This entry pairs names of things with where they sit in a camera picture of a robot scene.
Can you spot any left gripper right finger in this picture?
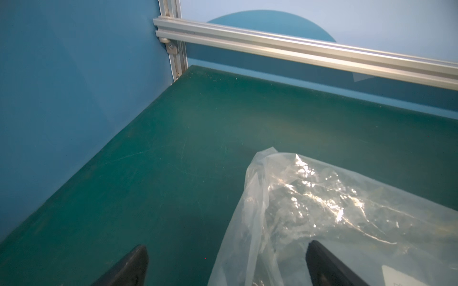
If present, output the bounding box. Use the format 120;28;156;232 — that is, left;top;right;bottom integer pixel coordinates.
305;240;369;286

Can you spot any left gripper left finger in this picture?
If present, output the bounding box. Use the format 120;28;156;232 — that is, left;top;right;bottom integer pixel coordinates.
92;245;149;286

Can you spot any blue-zip bag with cabbages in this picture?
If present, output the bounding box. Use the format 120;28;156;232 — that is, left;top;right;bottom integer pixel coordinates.
209;148;458;286

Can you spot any aluminium frame back rail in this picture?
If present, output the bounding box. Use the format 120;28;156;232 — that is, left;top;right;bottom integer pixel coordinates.
153;16;458;90

